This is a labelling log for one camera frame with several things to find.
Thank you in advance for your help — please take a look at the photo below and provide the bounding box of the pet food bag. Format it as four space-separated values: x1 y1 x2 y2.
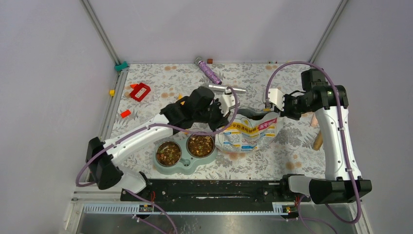
215 108 284 153

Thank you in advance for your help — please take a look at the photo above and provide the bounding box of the yellow plastic scoop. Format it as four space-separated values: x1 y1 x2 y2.
177 94 185 105

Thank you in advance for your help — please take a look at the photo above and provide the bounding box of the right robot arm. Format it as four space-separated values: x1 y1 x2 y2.
279 69 372 204

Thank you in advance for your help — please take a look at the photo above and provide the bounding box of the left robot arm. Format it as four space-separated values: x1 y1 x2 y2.
75 86 239 200

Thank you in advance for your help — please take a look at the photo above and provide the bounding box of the green double pet bowl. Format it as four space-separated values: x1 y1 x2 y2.
153 135 218 175

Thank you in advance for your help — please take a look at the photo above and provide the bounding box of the pink microphone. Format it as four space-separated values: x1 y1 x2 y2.
310 115 318 128

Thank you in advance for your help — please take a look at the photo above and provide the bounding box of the gold microphone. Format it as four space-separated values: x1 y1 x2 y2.
313 131 323 151

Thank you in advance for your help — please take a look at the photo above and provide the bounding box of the floral table mat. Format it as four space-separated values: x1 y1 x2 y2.
111 63 325 180

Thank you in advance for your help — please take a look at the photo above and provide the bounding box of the silver metal microphone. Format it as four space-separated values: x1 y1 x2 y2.
202 83 246 94

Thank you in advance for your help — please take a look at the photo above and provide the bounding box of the purple glitter microphone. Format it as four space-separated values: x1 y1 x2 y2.
194 57 222 84

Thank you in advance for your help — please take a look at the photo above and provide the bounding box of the red plastic block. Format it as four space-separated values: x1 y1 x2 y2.
130 82 151 102

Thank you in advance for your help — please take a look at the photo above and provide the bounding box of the small orange-red block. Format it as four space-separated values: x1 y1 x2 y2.
120 110 131 118

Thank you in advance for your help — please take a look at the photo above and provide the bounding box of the teal corner clip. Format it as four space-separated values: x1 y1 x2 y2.
114 61 129 72

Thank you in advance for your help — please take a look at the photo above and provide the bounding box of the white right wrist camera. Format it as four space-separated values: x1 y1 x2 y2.
263 88 285 111

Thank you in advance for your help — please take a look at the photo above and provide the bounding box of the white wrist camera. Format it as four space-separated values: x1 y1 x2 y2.
218 93 239 116
263 88 285 111

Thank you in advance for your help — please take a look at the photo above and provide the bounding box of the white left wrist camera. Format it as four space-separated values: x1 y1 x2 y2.
218 93 239 116

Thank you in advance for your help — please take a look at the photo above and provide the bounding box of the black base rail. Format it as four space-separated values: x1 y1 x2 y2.
138 179 300 212

